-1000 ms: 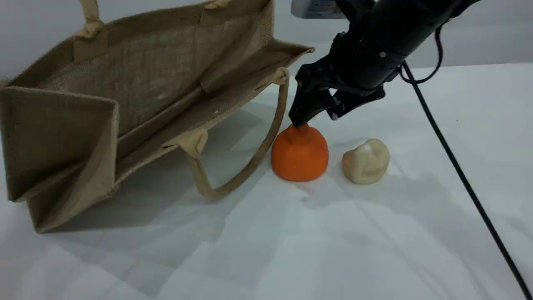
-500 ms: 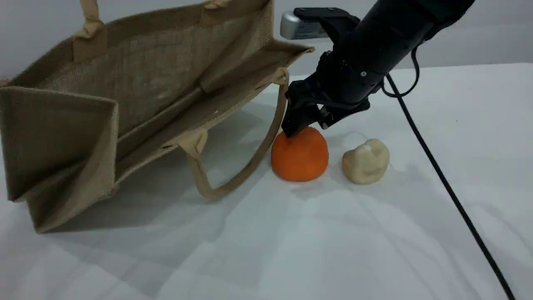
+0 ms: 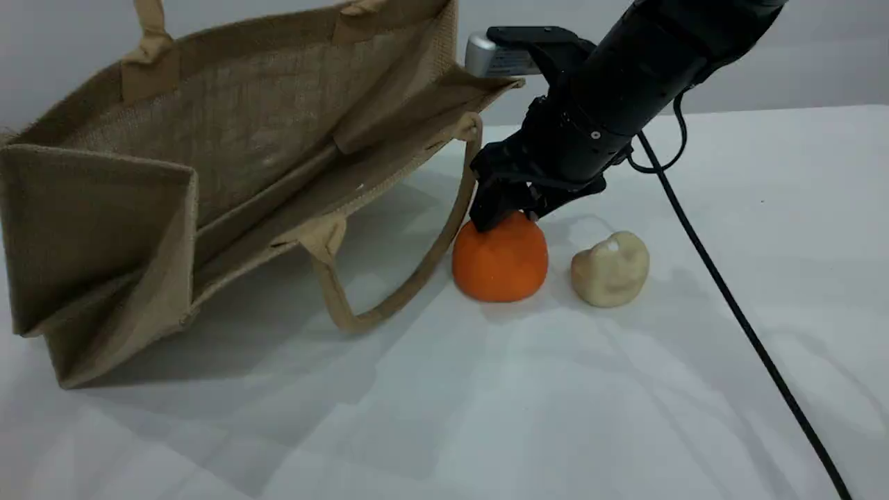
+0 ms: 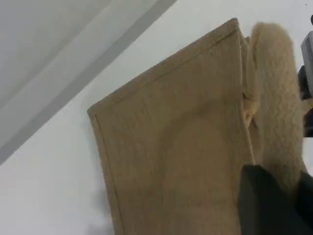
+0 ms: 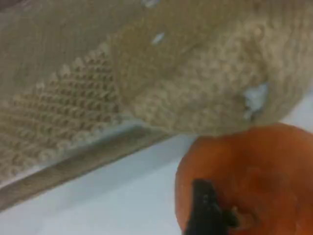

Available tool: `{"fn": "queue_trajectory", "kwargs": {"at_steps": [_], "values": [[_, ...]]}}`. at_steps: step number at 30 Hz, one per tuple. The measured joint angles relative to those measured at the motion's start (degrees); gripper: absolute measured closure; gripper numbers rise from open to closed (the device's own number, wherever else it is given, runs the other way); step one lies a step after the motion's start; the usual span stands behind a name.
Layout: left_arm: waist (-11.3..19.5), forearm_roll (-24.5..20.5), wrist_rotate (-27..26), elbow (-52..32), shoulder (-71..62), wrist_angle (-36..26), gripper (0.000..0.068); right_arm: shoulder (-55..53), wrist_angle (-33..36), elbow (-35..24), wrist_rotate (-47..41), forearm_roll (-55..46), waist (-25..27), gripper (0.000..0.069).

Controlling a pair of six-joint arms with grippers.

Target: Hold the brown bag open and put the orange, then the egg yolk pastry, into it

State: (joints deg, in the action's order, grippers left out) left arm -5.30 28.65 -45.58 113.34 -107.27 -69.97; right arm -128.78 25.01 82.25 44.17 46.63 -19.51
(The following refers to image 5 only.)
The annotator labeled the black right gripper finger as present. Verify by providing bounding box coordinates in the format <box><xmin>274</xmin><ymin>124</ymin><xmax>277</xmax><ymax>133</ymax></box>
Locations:
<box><xmin>184</xmin><ymin>178</ymin><xmax>239</xmax><ymax>235</ymax></box>

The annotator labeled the orange fruit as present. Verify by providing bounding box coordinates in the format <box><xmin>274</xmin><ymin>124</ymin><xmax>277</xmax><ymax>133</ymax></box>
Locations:
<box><xmin>175</xmin><ymin>122</ymin><xmax>313</xmax><ymax>235</ymax></box>

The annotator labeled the brown burlap tote bag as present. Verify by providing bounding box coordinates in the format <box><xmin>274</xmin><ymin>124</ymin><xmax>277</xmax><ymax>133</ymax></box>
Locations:
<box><xmin>0</xmin><ymin>0</ymin><xmax>313</xmax><ymax>212</ymax></box>

